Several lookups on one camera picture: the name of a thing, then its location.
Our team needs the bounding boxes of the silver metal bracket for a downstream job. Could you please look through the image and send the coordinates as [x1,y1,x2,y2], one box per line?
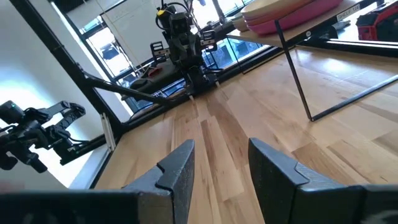
[99,112,116,152]

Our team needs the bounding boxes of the magenta plate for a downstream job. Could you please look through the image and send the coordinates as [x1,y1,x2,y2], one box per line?
[247,0,345,35]

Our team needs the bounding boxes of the white shelf label sticker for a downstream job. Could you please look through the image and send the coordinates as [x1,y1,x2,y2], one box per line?
[336,4,361,22]

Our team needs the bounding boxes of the black dish rack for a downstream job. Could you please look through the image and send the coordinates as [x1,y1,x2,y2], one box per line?
[226,0,398,123]

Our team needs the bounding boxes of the red and black tool box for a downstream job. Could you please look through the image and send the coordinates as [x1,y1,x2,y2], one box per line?
[355,1,398,44]

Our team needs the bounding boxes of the large beige plate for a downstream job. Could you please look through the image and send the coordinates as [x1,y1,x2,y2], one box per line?
[240,0,313,19]

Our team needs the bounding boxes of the grey-beige plate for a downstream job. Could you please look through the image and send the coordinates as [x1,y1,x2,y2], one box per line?
[233,20,251,32]

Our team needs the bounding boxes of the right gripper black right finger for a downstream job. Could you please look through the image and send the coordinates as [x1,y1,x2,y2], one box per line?
[248,137,364,224]

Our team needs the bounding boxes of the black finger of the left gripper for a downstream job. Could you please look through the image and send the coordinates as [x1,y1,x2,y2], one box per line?
[200,29,218,53]
[150,41,170,65]

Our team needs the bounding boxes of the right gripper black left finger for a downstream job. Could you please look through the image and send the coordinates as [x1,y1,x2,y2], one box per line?
[121,139,196,224]

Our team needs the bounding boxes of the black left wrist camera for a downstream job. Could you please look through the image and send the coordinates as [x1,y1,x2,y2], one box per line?
[169,11,191,32]

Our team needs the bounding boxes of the pale peach plate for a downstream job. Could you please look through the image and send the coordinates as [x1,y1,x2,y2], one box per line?
[231,12,249,24]

